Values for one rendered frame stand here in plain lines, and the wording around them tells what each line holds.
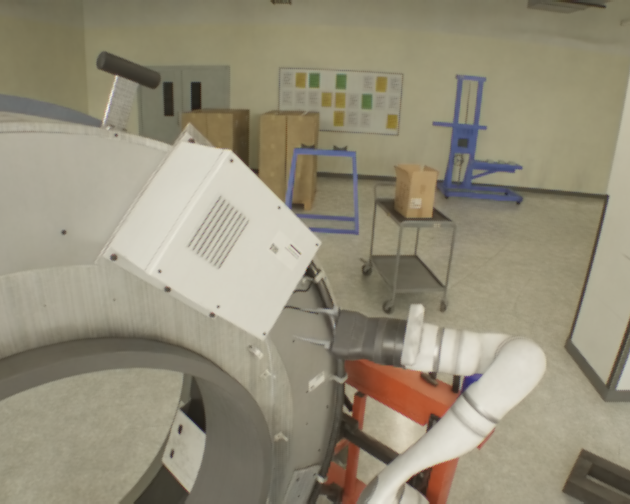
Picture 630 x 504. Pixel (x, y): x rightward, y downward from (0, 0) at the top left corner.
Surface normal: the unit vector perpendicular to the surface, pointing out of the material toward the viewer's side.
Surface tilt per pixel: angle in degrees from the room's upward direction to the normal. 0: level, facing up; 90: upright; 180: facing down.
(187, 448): 63
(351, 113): 90
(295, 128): 90
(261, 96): 90
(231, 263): 90
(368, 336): 46
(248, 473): 81
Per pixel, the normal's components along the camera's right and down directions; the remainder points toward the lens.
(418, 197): 0.25, 0.36
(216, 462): -0.65, -0.04
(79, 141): 0.73, 0.27
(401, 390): -0.69, 0.23
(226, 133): -0.07, 0.36
